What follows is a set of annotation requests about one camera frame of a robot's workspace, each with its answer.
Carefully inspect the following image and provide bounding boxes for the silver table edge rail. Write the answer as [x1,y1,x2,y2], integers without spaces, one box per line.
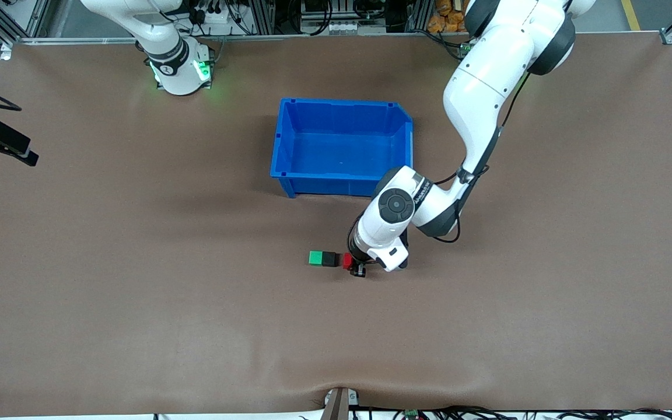
[0,30,672,46]

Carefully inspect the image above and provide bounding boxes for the brown table mat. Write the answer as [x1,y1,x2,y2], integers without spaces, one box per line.
[0,32,672,418]

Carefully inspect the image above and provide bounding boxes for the blue plastic storage bin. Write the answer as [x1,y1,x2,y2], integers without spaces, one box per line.
[270,97,415,199]

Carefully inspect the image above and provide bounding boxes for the black electronics box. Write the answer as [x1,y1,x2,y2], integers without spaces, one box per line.
[300,0,387,34]

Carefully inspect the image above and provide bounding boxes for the orange snack bags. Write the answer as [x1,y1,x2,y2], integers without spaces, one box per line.
[427,0,472,33]

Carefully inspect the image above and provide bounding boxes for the white power strip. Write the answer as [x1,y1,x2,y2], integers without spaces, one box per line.
[187,5,227,37]

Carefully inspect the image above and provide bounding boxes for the metal clamp bracket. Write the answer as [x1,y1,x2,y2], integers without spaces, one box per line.
[321,387,361,420]

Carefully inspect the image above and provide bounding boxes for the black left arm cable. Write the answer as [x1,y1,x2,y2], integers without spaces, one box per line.
[428,69,533,244]

